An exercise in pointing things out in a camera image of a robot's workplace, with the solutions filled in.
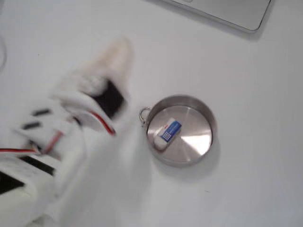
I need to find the silver laptop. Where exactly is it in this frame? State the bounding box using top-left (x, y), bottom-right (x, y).
top-left (160, 0), bottom-right (273, 33)

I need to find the metal bowl with key ring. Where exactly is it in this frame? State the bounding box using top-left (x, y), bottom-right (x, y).
top-left (139, 94), bottom-right (217, 167)

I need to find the small white and blue box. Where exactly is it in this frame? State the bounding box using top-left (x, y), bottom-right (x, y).
top-left (154, 119), bottom-right (183, 151)

